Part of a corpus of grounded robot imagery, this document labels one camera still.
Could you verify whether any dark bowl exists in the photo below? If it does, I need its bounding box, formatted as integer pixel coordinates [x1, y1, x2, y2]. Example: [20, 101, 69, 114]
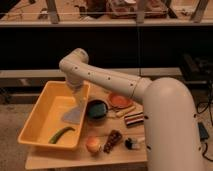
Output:
[86, 100, 108, 121]

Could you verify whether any wooden table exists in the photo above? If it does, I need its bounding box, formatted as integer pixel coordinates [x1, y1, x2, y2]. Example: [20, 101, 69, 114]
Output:
[25, 78, 149, 171]

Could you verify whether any brown grape bunch toy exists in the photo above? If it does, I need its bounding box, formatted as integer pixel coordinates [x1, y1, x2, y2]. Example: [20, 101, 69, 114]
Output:
[103, 130, 123, 153]

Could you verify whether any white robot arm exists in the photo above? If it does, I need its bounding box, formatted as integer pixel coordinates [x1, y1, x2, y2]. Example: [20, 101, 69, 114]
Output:
[59, 48, 205, 171]

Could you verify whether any orange peach toy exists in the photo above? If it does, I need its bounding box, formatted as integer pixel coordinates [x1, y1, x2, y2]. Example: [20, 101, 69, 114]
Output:
[86, 136, 101, 154]

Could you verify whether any grey-blue towel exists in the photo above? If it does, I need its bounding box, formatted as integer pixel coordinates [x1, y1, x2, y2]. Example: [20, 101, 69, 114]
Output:
[61, 106, 82, 124]

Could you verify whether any white handled dish brush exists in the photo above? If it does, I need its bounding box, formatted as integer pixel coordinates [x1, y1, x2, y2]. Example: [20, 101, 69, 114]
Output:
[125, 137, 145, 150]

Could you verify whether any green chili pepper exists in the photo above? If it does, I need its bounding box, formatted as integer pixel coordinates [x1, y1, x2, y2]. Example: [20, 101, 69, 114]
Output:
[48, 127, 75, 144]

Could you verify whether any orange plastic bowl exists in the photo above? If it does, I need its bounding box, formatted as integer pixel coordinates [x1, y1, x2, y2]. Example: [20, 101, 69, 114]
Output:
[108, 93, 133, 109]

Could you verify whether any striped layered cake toy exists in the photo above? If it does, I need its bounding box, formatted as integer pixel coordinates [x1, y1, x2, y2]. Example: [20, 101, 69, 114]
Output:
[124, 113, 144, 127]

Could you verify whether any yellow banana toy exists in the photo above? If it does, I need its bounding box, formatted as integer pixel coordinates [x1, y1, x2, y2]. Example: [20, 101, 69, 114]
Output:
[115, 106, 136, 118]

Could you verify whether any black foot pedal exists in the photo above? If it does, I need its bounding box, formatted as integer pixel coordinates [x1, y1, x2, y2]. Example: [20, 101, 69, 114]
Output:
[198, 122, 209, 141]

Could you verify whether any yellow plastic bin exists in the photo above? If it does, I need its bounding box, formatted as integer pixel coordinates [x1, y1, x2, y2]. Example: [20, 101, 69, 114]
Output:
[18, 81, 90, 150]

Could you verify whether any green sponge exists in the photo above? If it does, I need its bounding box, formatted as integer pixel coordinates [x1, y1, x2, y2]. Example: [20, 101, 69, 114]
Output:
[88, 103, 106, 118]

